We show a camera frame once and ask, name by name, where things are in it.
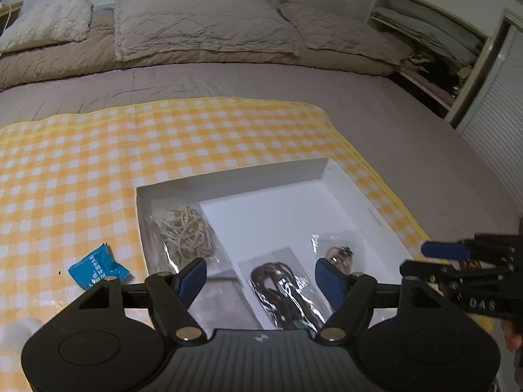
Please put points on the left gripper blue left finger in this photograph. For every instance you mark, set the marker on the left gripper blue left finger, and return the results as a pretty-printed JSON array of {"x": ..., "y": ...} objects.
[{"x": 190, "y": 281}]

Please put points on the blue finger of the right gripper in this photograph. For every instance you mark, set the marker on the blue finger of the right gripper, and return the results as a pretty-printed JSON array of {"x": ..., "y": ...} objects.
[
  {"x": 425, "y": 271},
  {"x": 445, "y": 250}
]

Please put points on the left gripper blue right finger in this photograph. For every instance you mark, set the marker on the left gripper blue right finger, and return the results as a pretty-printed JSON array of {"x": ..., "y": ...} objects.
[{"x": 334, "y": 284}]

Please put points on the small bag with metal trinket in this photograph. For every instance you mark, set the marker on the small bag with metal trinket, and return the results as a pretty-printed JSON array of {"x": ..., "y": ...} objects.
[{"x": 346, "y": 250}]

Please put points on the grey toilet seat cushion pack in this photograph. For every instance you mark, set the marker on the grey toilet seat cushion pack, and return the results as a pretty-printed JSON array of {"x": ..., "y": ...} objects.
[{"x": 221, "y": 304}]

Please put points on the bag of brown cord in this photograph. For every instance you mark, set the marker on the bag of brown cord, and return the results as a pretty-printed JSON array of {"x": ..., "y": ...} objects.
[{"x": 284, "y": 290}]

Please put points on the bag of beige cord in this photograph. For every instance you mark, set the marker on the bag of beige cord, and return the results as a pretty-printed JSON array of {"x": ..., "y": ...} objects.
[{"x": 183, "y": 233}]

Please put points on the person's right hand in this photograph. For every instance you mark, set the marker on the person's right hand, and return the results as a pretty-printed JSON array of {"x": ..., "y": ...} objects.
[{"x": 513, "y": 339}]

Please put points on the white cardboard box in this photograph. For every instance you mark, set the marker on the white cardboard box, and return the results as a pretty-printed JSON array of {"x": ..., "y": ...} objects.
[{"x": 258, "y": 209}]

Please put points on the blue foil packet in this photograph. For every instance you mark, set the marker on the blue foil packet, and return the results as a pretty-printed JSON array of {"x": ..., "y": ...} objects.
[{"x": 96, "y": 266}]

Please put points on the yellow white checkered cloth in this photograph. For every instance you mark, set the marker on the yellow white checkered cloth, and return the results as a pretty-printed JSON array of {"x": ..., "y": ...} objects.
[{"x": 68, "y": 185}]

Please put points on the closet with folded bedding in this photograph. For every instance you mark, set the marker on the closet with folded bedding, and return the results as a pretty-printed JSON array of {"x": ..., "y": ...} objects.
[{"x": 451, "y": 58}]

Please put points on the beige folded quilt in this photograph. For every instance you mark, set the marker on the beige folded quilt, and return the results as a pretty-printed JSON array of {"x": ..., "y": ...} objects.
[{"x": 96, "y": 54}]

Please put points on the beige quilted pillow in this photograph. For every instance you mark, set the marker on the beige quilted pillow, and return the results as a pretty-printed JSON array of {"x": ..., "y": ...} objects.
[
  {"x": 143, "y": 28},
  {"x": 326, "y": 31}
]

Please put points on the fluffy cream pillow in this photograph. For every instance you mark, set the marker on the fluffy cream pillow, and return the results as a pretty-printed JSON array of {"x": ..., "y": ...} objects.
[{"x": 49, "y": 23}]

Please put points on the wooden shelf unit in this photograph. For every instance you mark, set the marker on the wooden shelf unit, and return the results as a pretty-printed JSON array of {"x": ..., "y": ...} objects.
[{"x": 8, "y": 14}]

